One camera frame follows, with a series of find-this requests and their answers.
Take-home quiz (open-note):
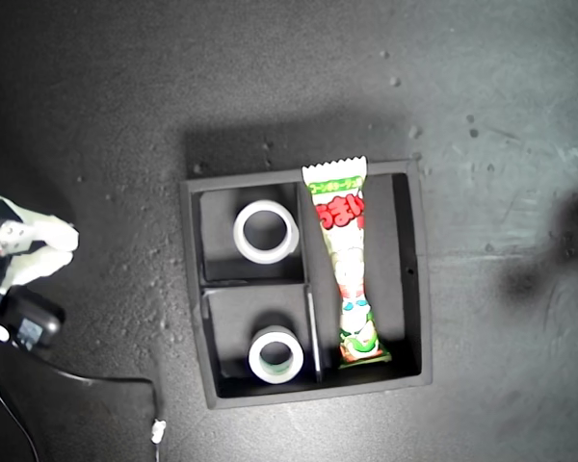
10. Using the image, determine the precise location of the snack bar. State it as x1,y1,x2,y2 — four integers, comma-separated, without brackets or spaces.
301,155,393,371

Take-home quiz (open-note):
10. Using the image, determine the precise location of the thin grey cable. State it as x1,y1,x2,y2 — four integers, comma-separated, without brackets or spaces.
0,360,39,462

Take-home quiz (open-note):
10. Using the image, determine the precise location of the black tray with wells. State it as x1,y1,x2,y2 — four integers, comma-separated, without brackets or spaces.
179,158,434,410

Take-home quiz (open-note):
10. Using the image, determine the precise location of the small white tape roll green core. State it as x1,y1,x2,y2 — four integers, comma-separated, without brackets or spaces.
248,325,304,385

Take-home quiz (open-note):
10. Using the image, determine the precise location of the large white tape roll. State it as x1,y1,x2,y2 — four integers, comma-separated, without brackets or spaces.
232,199,301,265

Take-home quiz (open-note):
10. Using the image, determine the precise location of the black cable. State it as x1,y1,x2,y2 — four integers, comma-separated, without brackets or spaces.
38,353,159,427

